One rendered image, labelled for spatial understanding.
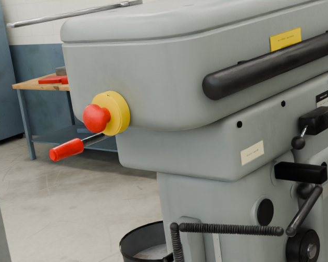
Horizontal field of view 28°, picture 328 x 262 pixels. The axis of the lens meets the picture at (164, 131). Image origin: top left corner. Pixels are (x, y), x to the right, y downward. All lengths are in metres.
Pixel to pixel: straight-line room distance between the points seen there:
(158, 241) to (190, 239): 2.51
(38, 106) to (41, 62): 0.61
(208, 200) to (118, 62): 0.28
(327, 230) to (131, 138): 0.39
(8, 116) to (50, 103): 0.58
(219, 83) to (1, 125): 7.72
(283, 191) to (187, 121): 0.30
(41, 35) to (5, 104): 1.03
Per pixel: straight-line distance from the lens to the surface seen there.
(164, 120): 0.86
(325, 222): 1.19
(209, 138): 0.94
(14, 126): 8.60
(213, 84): 0.82
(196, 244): 1.05
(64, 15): 0.99
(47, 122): 8.49
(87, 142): 1.01
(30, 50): 8.39
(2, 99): 8.47
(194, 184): 1.03
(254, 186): 1.02
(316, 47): 1.02
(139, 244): 3.50
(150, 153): 1.02
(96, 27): 0.91
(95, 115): 0.87
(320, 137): 1.17
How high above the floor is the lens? 1.95
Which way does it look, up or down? 14 degrees down
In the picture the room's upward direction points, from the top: 8 degrees counter-clockwise
